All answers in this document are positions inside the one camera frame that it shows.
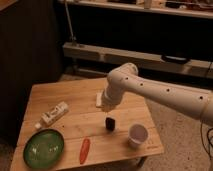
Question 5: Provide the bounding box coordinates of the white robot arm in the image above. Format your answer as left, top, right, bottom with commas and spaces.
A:
102, 63, 213, 126

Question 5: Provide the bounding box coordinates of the black eraser block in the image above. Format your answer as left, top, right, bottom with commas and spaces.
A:
105, 117, 115, 131

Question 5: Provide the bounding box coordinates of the white rectangular box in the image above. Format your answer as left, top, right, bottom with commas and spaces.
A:
96, 92, 102, 108

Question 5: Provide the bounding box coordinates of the wooden shelf bench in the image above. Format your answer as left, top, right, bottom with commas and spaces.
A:
63, 42, 213, 79

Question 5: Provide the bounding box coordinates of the wooden table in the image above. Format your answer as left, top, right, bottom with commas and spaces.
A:
10, 78, 164, 171

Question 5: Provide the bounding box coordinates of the metal pole stand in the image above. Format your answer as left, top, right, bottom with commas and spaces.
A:
64, 0, 77, 45

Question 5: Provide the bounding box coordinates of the white paper cup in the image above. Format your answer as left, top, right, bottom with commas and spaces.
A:
128, 124, 148, 148

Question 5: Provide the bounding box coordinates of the orange carrot toy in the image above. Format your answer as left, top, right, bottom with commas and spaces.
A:
79, 138, 90, 164

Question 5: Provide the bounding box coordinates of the white tube bottle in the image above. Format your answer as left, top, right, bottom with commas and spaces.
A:
35, 102, 69, 130

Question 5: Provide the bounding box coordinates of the green glass plate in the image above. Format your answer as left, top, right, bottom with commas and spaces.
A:
23, 129, 64, 169

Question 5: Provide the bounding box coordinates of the black handle on shelf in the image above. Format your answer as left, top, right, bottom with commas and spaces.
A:
161, 55, 190, 64

